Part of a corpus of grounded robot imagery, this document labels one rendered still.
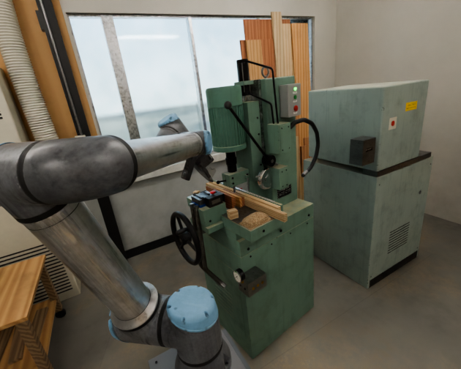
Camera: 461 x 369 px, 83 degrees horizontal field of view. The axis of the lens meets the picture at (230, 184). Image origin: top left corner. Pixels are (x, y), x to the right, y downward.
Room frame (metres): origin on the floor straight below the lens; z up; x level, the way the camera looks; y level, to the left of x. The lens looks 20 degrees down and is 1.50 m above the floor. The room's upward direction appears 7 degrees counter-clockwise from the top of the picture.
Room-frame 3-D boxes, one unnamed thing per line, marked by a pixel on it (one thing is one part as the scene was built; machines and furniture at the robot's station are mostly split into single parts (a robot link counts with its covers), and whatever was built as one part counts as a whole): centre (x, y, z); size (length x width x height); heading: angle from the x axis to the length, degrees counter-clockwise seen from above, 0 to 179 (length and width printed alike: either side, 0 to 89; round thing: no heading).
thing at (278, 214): (1.33, -0.04, 0.92); 0.67 x 0.02 x 0.04; 35
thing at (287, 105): (1.42, -0.36, 1.40); 0.10 x 0.06 x 0.16; 125
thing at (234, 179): (1.37, -0.04, 1.03); 0.14 x 0.07 x 0.09; 125
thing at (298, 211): (1.43, -0.12, 0.76); 0.57 x 0.45 x 0.09; 125
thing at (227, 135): (1.36, -0.02, 1.35); 0.18 x 0.18 x 0.31
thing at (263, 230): (1.28, 0.06, 0.87); 0.61 x 0.30 x 0.06; 35
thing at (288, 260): (1.43, -0.12, 0.35); 0.58 x 0.45 x 0.71; 125
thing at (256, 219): (1.09, -0.10, 0.92); 0.14 x 0.09 x 0.04; 125
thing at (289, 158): (1.53, -0.26, 1.16); 0.22 x 0.22 x 0.72; 35
